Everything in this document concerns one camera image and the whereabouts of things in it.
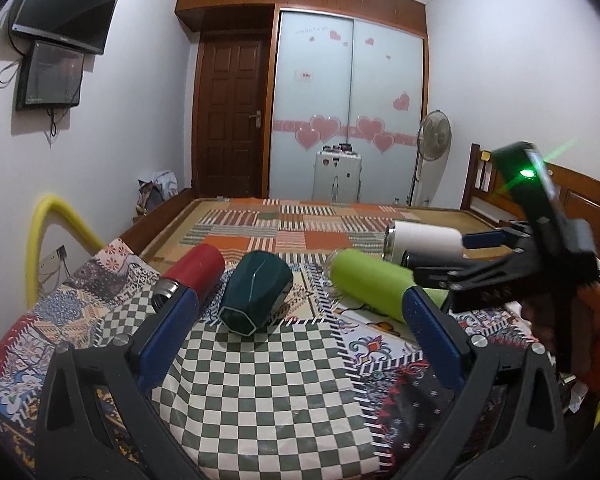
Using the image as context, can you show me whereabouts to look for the red thermos bottle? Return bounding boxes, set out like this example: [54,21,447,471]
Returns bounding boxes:
[151,244,225,312]

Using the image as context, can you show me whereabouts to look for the wall mounted black television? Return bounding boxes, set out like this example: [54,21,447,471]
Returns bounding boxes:
[10,0,118,55]

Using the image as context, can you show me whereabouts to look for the dark brown wooden door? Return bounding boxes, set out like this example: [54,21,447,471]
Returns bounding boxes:
[192,32,268,198]

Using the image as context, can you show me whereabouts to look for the black bottle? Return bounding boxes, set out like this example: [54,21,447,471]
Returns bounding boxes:
[401,250,470,270]

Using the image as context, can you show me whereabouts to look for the dark green faceted cup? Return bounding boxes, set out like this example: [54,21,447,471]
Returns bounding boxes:
[218,250,294,337]

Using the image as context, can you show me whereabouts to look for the frosted sliding wardrobe doors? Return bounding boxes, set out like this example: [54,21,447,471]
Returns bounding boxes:
[268,10,425,205]

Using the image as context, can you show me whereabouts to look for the white bottle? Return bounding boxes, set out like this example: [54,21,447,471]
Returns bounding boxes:
[382,220,464,263]

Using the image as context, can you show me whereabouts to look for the yellow foam tube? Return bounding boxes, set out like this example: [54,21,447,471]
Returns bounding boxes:
[24,194,105,310]

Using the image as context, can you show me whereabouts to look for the bag on floor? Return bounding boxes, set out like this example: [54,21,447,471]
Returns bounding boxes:
[135,170,178,216]

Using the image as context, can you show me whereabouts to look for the wooden bed headboard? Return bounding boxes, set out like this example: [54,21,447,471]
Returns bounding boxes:
[460,143,600,258]

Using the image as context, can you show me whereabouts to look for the white standing fan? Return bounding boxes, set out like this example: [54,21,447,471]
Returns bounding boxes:
[408,110,452,206]

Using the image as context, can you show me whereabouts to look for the colourful patchwork quilt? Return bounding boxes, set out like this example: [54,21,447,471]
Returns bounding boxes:
[0,196,581,480]

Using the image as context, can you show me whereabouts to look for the small black wall monitor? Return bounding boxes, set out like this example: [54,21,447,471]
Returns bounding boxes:
[15,40,85,112]

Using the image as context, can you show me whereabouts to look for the lime green bottle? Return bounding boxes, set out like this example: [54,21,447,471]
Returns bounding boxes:
[328,247,451,324]

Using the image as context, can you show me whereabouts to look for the green white checkered cloth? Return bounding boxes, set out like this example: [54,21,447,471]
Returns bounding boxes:
[97,284,397,480]

